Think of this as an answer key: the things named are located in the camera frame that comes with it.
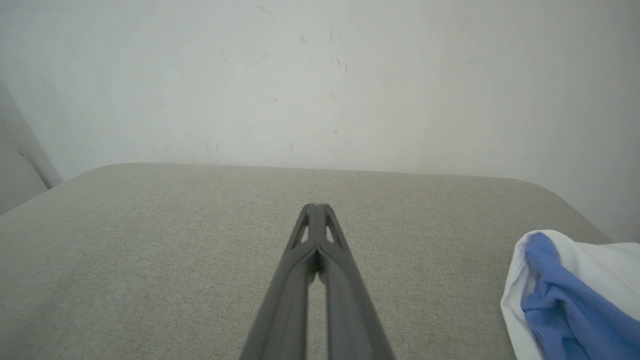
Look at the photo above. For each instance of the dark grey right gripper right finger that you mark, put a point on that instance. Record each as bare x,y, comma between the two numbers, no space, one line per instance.
352,315

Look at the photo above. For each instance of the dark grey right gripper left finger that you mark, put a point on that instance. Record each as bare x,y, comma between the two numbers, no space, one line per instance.
282,310

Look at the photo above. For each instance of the white and blue shirt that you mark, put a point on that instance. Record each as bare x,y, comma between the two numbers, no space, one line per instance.
560,300

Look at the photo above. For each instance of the grey fabric sofa cushion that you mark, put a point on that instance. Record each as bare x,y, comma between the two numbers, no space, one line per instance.
150,250

